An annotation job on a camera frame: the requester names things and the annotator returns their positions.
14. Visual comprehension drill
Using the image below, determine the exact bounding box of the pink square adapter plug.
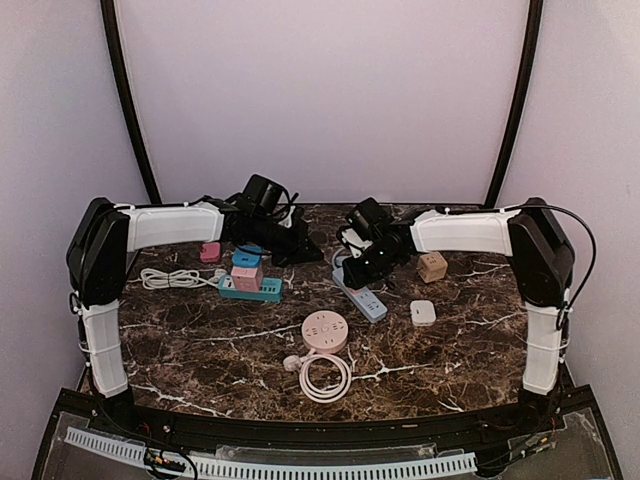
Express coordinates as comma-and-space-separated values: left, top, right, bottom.
200, 242, 222, 263

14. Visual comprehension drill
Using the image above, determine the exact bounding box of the grey-blue power strip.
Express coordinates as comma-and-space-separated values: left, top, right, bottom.
332, 267, 388, 324

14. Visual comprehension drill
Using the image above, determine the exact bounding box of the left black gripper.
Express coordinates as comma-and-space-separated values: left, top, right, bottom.
250, 214, 324, 268

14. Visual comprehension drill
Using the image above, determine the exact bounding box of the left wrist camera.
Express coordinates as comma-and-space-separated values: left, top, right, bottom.
234, 174, 298, 221

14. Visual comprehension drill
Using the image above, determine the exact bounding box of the pink cube adapter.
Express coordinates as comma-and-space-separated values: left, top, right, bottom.
231, 266, 263, 293

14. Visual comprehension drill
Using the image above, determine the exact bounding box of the left black frame post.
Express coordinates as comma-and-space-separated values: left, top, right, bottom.
99, 0, 162, 205

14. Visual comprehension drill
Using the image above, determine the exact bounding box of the white charger plug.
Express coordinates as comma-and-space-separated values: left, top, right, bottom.
410, 300, 437, 327

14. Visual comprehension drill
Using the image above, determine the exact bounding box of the pink round power strip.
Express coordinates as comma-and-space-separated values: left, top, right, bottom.
301, 310, 349, 354

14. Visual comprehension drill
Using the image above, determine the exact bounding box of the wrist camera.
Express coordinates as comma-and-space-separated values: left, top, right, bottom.
336, 197, 393, 258
234, 174, 298, 221

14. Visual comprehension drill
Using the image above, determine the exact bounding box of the right black frame post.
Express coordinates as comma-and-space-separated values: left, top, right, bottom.
483, 0, 544, 208

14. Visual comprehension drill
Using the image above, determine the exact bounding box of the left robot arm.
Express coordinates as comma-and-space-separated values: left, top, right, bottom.
66, 196, 323, 436

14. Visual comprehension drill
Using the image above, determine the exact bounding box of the black frame post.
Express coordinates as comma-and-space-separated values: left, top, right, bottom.
99, 0, 162, 205
483, 0, 544, 208

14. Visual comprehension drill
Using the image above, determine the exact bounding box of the white slotted cable duct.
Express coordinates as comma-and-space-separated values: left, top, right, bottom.
64, 427, 477, 479

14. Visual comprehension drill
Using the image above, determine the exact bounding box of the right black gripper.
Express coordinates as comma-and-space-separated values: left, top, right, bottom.
342, 242, 401, 289

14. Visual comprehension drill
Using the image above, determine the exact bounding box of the white power cable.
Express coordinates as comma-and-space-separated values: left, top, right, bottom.
139, 267, 231, 291

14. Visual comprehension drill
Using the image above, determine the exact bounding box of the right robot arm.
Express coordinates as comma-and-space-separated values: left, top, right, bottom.
337, 197, 583, 434

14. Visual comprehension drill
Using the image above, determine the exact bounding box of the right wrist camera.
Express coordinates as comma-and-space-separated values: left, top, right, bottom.
336, 197, 393, 258

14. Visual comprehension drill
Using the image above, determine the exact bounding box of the blue cube plug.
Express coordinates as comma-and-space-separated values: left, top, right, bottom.
232, 245, 263, 268

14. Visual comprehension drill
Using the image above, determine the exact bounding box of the beige cube socket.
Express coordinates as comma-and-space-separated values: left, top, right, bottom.
417, 252, 448, 284

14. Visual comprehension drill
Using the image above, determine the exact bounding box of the black front rail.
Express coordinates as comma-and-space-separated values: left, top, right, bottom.
79, 395, 555, 452

